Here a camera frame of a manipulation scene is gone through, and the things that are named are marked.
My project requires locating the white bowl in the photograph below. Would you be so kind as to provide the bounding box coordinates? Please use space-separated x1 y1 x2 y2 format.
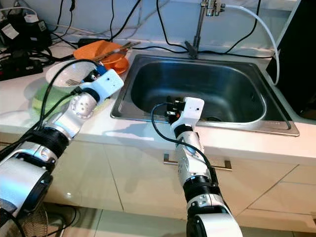
46 60 97 89

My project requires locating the light green plate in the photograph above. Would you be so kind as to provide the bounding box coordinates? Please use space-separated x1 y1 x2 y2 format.
32 86 80 119

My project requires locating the white kitchen base cabinet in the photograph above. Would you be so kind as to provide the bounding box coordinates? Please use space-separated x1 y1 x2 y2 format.
0 140 316 233

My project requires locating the orange bowl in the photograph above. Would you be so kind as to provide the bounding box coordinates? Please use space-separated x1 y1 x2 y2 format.
73 40 129 63

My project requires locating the orange plate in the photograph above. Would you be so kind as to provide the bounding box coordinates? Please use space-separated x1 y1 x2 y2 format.
103 54 129 75

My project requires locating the wooden chopstick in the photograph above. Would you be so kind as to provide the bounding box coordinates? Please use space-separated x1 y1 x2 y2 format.
95 43 139 61
95 41 142 57

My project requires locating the small black flat adapter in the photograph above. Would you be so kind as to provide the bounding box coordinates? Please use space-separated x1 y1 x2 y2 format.
76 38 105 46

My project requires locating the stainless steel sink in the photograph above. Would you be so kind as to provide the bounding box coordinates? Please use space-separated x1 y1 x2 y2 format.
111 53 300 137

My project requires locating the black power strip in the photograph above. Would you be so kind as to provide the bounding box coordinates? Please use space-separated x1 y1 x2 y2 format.
0 56 45 81

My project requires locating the metal faucet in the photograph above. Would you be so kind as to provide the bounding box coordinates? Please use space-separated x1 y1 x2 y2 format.
185 0 226 60

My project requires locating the black power supply box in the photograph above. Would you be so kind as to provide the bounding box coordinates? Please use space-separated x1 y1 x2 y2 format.
0 14 53 53

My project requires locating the tall black appliance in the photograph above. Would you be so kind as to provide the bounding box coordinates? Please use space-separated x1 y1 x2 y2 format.
267 0 316 115

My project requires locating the grey floor fan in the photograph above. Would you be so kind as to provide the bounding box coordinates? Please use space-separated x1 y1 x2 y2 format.
22 204 53 237

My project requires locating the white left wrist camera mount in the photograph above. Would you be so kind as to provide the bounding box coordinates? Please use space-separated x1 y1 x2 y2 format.
79 69 125 103

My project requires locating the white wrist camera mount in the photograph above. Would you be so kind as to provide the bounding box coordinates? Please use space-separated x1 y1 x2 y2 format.
79 69 125 103
170 97 204 130

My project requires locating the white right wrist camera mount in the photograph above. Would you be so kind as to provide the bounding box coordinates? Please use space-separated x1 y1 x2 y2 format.
170 97 204 130

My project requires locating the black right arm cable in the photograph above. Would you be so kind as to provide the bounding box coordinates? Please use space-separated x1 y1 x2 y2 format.
150 102 221 189

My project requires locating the white water hose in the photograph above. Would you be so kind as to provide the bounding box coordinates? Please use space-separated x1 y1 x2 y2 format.
224 3 281 86

